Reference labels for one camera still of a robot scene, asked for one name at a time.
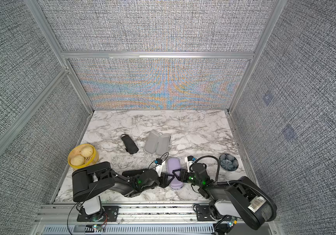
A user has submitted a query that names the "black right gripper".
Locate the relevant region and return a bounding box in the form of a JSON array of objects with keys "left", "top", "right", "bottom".
[{"left": 171, "top": 169, "right": 202, "bottom": 189}]

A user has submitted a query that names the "grey umbrella case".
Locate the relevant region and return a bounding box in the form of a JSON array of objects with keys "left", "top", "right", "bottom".
[
  {"left": 144, "top": 130, "right": 171, "bottom": 155},
  {"left": 167, "top": 158, "right": 184, "bottom": 190}
]

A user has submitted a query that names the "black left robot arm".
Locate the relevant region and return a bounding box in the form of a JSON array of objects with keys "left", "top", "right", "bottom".
[{"left": 72, "top": 162, "right": 174, "bottom": 222}]

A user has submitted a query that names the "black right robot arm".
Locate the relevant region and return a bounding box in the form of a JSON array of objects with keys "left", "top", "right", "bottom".
[{"left": 173, "top": 163, "right": 277, "bottom": 230}]

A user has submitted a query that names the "dark blue flower bowl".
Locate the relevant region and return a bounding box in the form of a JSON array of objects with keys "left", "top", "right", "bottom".
[{"left": 219, "top": 153, "right": 239, "bottom": 171}]

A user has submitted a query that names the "white steamed bun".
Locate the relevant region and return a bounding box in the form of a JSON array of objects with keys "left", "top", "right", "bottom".
[
  {"left": 80, "top": 146, "right": 94, "bottom": 158},
  {"left": 70, "top": 155, "right": 85, "bottom": 166}
]

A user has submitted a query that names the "yellow bamboo steamer basket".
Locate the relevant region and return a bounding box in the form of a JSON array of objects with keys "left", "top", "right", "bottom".
[{"left": 67, "top": 144, "right": 99, "bottom": 170}]

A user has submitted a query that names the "black left camera cable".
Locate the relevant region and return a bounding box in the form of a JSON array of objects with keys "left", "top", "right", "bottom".
[{"left": 147, "top": 152, "right": 169, "bottom": 171}]

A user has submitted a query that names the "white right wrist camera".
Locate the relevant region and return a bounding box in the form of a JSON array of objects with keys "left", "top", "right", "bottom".
[{"left": 185, "top": 156, "right": 196, "bottom": 172}]

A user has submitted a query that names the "black right corrugated cable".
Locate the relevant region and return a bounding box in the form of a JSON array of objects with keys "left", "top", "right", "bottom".
[{"left": 193, "top": 155, "right": 278, "bottom": 212}]

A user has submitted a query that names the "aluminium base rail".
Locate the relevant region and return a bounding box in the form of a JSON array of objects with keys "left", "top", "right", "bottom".
[{"left": 30, "top": 201, "right": 284, "bottom": 235}]

